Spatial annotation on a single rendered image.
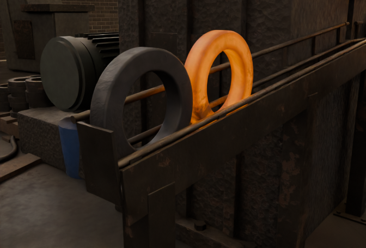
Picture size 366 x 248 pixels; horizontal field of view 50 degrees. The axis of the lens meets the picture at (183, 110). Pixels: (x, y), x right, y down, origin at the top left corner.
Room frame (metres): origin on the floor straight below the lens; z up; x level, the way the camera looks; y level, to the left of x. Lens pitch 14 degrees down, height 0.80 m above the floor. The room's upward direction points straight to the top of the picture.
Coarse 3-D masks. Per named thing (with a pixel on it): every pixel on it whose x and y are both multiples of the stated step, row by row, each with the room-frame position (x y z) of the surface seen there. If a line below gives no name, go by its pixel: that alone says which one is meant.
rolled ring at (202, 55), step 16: (208, 32) 0.70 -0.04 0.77; (224, 32) 0.69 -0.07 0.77; (192, 48) 0.67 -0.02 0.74; (208, 48) 0.66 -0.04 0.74; (224, 48) 0.69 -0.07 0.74; (240, 48) 0.73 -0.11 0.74; (192, 64) 0.65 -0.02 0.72; (208, 64) 0.66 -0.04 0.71; (240, 64) 0.75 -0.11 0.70; (192, 80) 0.64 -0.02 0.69; (240, 80) 0.76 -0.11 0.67; (240, 96) 0.74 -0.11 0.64; (192, 112) 0.65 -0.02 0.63; (208, 112) 0.66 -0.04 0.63
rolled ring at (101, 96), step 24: (144, 48) 0.56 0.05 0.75; (120, 72) 0.51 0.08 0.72; (144, 72) 0.55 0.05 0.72; (168, 72) 0.59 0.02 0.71; (96, 96) 0.51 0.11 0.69; (120, 96) 0.51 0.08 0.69; (168, 96) 0.62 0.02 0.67; (192, 96) 0.63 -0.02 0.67; (96, 120) 0.50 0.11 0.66; (120, 120) 0.51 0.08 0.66; (168, 120) 0.62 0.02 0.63; (120, 144) 0.51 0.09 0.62; (168, 144) 0.58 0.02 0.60
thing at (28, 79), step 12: (0, 84) 2.67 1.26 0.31; (12, 84) 2.41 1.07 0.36; (24, 84) 2.41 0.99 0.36; (36, 84) 2.23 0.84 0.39; (0, 96) 2.54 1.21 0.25; (12, 96) 2.44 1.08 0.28; (24, 96) 2.41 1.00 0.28; (36, 96) 2.23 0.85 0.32; (0, 108) 2.56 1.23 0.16; (12, 108) 2.44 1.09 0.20; (24, 108) 2.40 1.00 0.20; (0, 120) 2.40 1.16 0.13; (12, 120) 2.37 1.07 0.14; (12, 132) 2.41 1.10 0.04
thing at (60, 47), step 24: (48, 48) 1.98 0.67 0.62; (72, 48) 1.88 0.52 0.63; (96, 48) 1.97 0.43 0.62; (48, 72) 1.99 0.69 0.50; (72, 72) 1.86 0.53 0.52; (96, 72) 1.90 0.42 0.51; (48, 96) 2.01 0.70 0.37; (72, 96) 1.87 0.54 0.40; (24, 120) 2.10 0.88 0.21; (48, 120) 1.97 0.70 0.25; (24, 144) 2.12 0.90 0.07; (48, 144) 1.95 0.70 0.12
